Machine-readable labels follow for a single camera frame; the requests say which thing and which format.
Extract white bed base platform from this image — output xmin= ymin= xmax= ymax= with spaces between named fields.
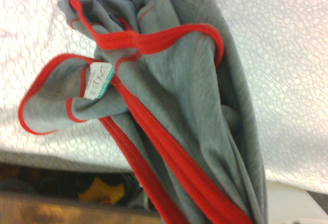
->
xmin=265 ymin=179 xmax=328 ymax=224

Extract rustic wooden side table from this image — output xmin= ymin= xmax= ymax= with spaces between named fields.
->
xmin=0 ymin=192 xmax=165 ymax=224

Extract yellow knob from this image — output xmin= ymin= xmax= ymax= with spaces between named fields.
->
xmin=77 ymin=177 xmax=126 ymax=206

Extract grey shirt with red trim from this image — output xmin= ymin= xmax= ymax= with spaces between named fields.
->
xmin=17 ymin=0 xmax=269 ymax=224

